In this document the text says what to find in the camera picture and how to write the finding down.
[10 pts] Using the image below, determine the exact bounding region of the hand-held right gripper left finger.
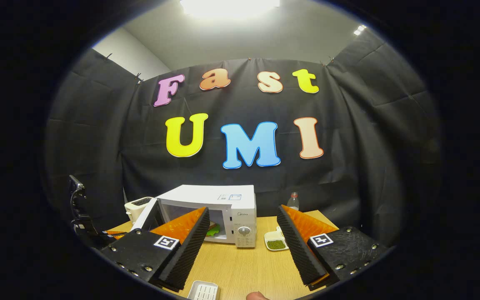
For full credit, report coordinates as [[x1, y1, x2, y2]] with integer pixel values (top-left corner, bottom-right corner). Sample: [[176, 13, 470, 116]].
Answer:
[[98, 207, 210, 292]]

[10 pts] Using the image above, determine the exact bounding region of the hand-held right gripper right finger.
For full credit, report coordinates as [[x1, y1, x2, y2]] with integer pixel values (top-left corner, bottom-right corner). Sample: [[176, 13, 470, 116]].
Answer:
[[277, 204, 390, 291]]

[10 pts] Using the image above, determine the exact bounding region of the white microwave oven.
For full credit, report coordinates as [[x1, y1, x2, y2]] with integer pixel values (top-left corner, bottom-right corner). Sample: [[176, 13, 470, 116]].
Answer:
[[131, 185, 258, 249]]

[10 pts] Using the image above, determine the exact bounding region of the white divided dish of beans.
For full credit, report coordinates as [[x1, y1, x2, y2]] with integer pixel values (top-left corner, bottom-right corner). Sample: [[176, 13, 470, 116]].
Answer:
[[264, 226, 289, 251]]

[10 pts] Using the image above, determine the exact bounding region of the white toaster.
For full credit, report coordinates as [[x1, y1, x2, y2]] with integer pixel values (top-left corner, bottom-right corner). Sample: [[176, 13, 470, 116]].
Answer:
[[124, 197, 154, 224]]

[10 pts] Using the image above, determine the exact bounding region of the white ribbed plate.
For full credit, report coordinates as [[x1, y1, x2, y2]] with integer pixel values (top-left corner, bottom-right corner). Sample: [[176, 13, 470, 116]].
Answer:
[[187, 280, 219, 300]]

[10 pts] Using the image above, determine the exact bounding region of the black backdrop cloth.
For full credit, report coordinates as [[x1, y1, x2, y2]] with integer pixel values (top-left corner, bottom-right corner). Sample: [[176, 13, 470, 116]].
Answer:
[[44, 31, 443, 246]]

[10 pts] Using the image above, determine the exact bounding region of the large ceiling light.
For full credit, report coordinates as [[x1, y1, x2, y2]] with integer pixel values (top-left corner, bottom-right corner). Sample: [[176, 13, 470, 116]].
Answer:
[[180, 0, 281, 19]]

